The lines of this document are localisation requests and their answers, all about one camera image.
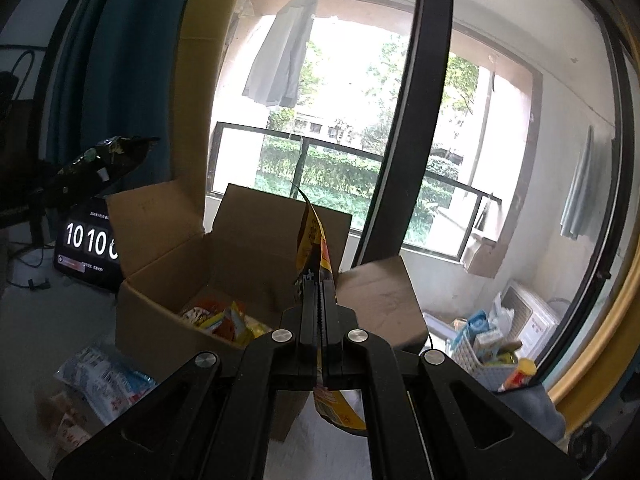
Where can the grey cloth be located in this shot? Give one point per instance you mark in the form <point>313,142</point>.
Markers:
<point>535,410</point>

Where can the white plastic basket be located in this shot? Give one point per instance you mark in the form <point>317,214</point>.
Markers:
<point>475,370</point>

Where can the red white snack packet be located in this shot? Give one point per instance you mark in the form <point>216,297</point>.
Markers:
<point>70,430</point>

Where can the hanging grey shirt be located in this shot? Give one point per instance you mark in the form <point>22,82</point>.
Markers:
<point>280,55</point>

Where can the black balcony railing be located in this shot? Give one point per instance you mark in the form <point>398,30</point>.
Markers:
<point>350,147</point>

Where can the red yellow can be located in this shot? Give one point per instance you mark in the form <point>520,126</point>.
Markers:
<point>520,374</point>

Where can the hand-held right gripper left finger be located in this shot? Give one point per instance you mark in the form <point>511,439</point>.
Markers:
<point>311,340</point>

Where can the dark green snack packet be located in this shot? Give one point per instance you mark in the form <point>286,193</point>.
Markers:
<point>105,165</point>

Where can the teal curtain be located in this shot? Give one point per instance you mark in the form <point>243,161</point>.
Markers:
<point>125,60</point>

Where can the white air conditioner unit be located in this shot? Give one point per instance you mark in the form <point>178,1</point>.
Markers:
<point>535,320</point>

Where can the blue white carton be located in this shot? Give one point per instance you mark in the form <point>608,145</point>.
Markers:
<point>480,332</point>

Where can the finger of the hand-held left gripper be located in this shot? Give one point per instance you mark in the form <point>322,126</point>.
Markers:
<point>57,195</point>

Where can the blue white snack packet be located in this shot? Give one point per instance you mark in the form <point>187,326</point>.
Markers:
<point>100,380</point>

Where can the yellow black snack packet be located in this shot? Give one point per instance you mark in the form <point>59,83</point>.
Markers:
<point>312,240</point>

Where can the brown cardboard box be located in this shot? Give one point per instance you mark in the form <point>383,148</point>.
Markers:
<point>150,310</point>

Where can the black window post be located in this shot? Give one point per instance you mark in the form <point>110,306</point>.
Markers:
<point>415,110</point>

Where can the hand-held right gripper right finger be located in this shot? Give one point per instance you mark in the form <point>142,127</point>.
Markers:
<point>327,340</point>

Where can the black tablet with clock display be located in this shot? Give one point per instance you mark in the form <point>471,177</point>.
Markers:
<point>80,240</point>

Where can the yellow chips bag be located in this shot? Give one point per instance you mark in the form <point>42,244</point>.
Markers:
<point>250,327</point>

